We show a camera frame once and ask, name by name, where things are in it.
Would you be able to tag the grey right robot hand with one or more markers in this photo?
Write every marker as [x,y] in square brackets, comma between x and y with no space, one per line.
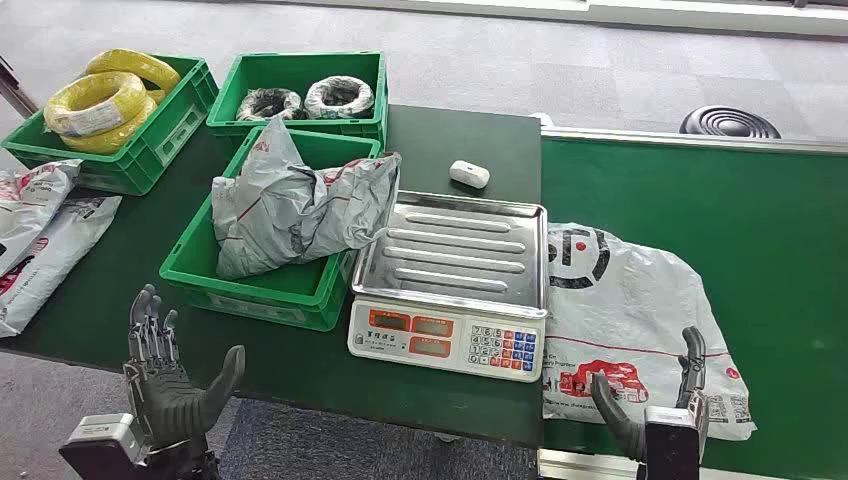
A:
[623,427]

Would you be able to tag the white red-printed plastic mailer package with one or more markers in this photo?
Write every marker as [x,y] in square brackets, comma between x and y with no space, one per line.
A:
[629,298]

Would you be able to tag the green conveyor belt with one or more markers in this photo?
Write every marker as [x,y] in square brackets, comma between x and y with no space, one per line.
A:
[762,232]

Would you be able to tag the crumpled grey mailer package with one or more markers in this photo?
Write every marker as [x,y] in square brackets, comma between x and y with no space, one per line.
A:
[285,212]

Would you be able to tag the white electronic scale steel tray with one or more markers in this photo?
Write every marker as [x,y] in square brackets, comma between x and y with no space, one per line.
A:
[450,252]

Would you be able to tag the small white plastic case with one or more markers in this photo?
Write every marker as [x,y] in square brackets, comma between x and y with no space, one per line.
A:
[469,174]

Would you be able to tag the black ribbed round disc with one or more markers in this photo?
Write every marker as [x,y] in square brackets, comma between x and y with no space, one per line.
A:
[729,122]

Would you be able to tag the green crate holding mailers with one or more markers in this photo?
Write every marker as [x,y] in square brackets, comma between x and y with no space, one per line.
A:
[265,298]

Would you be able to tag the green crate with black coils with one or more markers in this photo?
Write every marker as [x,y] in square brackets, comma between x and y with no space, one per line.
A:
[298,66]

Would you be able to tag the green crate with yellow coils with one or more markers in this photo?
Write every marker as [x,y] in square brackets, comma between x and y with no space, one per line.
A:
[152,152]

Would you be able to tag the white red-printed mailer bag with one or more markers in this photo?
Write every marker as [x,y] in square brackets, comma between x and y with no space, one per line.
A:
[60,245]
[33,199]

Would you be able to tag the dark metal pole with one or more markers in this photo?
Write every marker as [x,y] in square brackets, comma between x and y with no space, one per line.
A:
[13,89]

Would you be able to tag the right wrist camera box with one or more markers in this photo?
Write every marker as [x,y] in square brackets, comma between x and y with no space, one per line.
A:
[672,450]

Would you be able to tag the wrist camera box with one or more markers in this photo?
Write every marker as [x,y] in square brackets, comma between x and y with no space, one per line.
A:
[672,450]
[99,437]

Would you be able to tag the silver conveyor frame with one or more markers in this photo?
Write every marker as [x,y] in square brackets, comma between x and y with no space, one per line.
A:
[662,136]

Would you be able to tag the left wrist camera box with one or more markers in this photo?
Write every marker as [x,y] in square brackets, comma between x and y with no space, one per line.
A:
[99,437]

